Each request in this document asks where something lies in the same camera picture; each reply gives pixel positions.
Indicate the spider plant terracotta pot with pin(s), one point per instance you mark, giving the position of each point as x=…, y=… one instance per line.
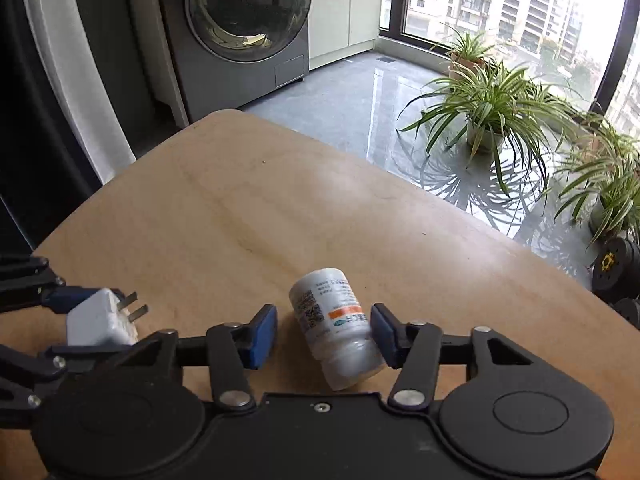
x=465, y=49

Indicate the large spider plant white pot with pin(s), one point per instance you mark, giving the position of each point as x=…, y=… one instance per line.
x=492, y=105

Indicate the white curtain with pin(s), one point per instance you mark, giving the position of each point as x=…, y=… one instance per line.
x=75, y=60

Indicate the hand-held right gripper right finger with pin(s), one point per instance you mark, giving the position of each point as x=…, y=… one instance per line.
x=385, y=335

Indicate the cream cabinet side panel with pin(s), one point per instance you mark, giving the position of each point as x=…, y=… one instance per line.
x=150, y=35

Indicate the black window frame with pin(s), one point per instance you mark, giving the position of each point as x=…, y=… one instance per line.
x=392, y=0

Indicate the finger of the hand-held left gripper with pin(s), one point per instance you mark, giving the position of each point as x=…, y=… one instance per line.
x=65, y=297
x=80, y=352

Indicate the white charger cube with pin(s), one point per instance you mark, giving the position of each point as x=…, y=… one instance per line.
x=100, y=320

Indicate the black dumbbell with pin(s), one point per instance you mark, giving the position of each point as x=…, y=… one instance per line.
x=630, y=314
x=620, y=270

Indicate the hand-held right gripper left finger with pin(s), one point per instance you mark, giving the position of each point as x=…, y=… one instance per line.
x=261, y=337

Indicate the grey front-load washing machine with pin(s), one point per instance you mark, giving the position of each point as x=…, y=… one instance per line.
x=240, y=80

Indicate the white medicine bottle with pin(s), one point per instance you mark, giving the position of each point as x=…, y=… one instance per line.
x=335, y=325

